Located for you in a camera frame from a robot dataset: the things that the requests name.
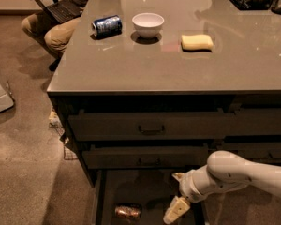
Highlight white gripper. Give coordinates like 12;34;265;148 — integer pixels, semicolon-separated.
163;172;190;225

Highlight orange soda can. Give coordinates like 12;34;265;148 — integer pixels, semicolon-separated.
114;203;142;220

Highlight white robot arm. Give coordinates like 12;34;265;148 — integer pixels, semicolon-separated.
163;150;281;224

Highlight blue soda can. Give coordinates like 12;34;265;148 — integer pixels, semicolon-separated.
92;15;123;38

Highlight right cabinet drawers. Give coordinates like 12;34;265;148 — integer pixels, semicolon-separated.
209;94;281;164

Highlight yellow sponge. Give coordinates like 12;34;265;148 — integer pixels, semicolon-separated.
181;35;214;51

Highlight white bowl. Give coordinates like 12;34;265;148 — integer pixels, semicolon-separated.
132;13;164;38

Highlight seated person in khakis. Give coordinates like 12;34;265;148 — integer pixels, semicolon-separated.
22;0;88;71

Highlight black laptop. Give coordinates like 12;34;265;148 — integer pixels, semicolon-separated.
34;0;81;24

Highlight middle drawer with handle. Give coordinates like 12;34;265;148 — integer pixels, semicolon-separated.
82;146;208;169

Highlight drawer with handle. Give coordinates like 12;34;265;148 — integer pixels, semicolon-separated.
82;146;208;169
68;112;235;141

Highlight top drawer with handle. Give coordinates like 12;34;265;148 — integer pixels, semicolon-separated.
68;112;235;141

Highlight wire rack on floor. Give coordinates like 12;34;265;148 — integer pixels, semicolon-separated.
49;109;78;160

